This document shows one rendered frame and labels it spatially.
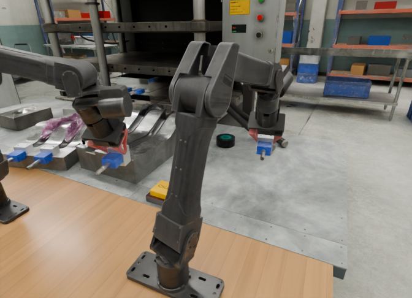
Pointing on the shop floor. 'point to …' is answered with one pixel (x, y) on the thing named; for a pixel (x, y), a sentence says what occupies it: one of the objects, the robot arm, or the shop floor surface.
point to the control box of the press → (254, 27)
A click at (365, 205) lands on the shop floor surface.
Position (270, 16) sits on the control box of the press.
